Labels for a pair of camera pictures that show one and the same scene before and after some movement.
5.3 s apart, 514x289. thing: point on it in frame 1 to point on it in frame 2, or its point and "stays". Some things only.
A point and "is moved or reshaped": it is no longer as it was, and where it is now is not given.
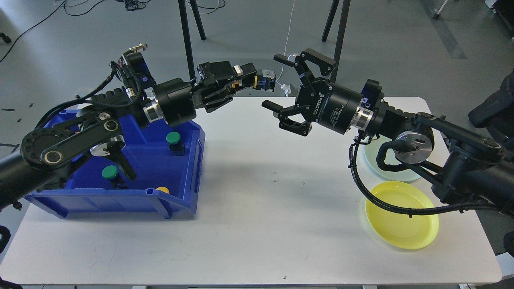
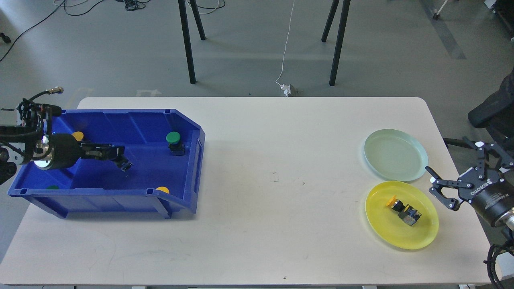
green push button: (111, 172) is moved or reshaped
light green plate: (370, 149) stays
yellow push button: (264, 80) to (407, 214)
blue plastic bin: (169, 162) stays
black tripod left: (182, 6) stays
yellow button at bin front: (163, 189) stays
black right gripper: (327, 104) to (492, 196)
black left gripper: (176, 96) to (67, 151)
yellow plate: (396, 226) stays
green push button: (177, 148) stays
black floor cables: (131, 5) stays
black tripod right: (345, 6) stays
